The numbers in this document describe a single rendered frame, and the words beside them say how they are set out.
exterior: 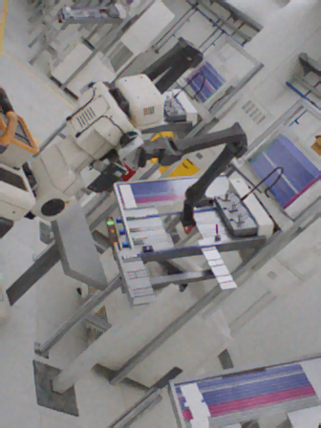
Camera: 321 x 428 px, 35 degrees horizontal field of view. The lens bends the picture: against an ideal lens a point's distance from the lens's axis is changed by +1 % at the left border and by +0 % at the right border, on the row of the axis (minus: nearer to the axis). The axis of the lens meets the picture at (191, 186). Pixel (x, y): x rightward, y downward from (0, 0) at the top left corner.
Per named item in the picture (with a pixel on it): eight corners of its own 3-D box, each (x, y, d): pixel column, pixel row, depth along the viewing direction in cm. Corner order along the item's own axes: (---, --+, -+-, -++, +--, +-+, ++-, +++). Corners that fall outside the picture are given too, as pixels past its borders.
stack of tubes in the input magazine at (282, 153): (283, 207, 267) (322, 173, 262) (247, 161, 308) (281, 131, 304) (295, 220, 274) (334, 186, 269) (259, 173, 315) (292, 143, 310)
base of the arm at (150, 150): (133, 133, 205) (145, 152, 198) (151, 132, 209) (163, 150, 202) (129, 150, 210) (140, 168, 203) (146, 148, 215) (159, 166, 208)
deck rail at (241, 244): (133, 264, 254) (133, 254, 251) (132, 261, 256) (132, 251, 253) (265, 246, 273) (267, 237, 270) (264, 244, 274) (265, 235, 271)
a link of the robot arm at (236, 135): (244, 116, 227) (254, 132, 222) (237, 137, 238) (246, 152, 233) (151, 139, 210) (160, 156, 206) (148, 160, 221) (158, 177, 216)
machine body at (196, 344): (81, 366, 282) (161, 294, 270) (72, 281, 339) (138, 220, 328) (161, 402, 317) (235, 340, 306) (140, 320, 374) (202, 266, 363)
